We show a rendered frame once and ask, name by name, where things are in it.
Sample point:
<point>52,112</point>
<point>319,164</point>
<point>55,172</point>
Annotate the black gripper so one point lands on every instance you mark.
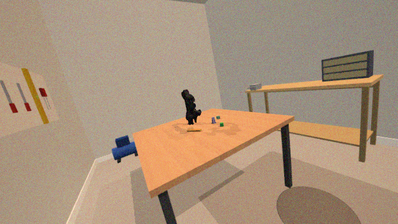
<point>190,117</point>

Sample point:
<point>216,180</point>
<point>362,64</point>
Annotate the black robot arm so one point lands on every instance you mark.
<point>189,103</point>

